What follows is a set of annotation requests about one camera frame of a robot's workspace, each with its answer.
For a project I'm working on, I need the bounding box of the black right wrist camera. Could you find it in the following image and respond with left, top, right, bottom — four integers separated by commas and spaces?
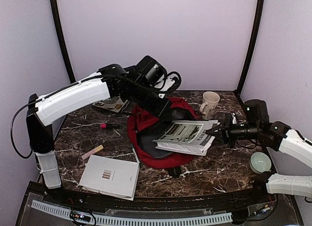
244, 99, 270, 124

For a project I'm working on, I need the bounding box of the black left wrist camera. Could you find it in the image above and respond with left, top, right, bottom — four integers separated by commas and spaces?
135, 55, 167, 86

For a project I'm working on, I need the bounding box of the white booklet with stripes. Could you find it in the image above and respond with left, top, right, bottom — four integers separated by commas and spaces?
79, 155, 139, 201

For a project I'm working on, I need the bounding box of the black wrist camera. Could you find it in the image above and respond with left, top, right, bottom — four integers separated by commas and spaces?
244, 99, 270, 124
135, 55, 167, 86

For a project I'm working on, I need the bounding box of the pink capped black marker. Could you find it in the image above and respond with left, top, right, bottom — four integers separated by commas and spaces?
100, 123, 120, 129

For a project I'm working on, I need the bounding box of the white slotted cable duct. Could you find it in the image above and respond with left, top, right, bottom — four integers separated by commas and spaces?
31, 200, 233, 226

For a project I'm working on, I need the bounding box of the white pen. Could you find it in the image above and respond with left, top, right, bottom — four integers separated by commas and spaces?
131, 144, 140, 163

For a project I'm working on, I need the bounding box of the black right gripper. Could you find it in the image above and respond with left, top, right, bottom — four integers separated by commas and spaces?
206, 115, 261, 148

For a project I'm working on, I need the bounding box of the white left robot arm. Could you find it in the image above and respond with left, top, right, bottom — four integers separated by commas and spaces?
25, 63, 172, 205

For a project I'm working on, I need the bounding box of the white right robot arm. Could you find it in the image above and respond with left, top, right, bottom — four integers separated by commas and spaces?
206, 119, 312, 204

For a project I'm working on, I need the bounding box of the red backpack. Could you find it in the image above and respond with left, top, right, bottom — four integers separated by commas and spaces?
127, 98, 199, 169

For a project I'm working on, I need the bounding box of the grey black and white magazine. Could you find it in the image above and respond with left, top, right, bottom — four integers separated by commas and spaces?
153, 120, 219, 156

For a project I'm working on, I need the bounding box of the pink yellow highlighter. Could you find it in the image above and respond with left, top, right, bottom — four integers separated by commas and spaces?
81, 145, 103, 160

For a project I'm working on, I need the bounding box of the white mug with red pattern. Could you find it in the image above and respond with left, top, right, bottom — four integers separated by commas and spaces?
199, 91, 220, 120

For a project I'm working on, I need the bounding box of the floral patterned square plate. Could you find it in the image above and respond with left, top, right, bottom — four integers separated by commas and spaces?
92, 96, 129, 113

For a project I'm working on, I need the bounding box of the black enclosure frame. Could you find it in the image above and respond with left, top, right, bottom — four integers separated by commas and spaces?
26, 0, 290, 211

